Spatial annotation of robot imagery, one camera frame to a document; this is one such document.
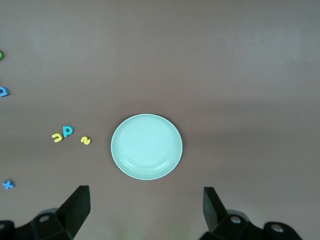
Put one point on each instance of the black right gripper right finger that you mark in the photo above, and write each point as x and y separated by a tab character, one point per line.
215	215

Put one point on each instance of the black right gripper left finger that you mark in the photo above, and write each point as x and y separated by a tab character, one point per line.
75	210

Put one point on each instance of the yellow foam letter s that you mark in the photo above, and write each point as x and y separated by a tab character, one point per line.
85	140

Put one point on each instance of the yellow foam letter u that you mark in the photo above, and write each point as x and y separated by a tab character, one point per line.
58	140

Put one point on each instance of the teal foam letter p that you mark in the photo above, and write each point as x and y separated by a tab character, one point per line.
64	133

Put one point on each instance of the blue foam letter x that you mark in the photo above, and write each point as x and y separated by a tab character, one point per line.
8	184

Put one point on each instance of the pale green round plate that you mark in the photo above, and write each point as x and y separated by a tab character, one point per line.
146	146

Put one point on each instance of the blue foam letter g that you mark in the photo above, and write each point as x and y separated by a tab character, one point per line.
6	93

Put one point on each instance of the green foam letter u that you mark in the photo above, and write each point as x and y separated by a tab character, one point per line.
1	58

